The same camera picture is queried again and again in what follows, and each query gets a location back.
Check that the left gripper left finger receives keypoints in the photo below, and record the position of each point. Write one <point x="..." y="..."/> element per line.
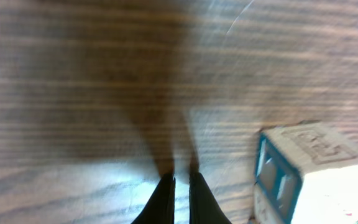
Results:
<point x="161" y="205"/>

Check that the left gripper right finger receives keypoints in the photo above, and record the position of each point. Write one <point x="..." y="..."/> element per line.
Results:
<point x="204" y="208"/>

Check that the white block blue side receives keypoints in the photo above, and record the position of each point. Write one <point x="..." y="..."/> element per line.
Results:
<point x="305" y="173"/>

